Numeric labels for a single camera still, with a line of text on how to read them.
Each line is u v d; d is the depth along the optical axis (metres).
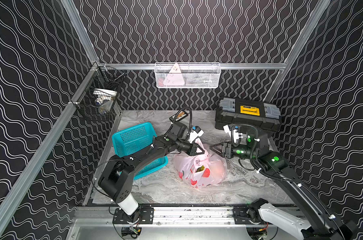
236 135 0.62
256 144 0.52
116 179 0.44
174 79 0.90
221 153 0.61
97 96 0.90
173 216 0.76
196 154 0.74
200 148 0.75
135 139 1.03
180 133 0.67
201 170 0.73
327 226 0.38
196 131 0.73
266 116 0.95
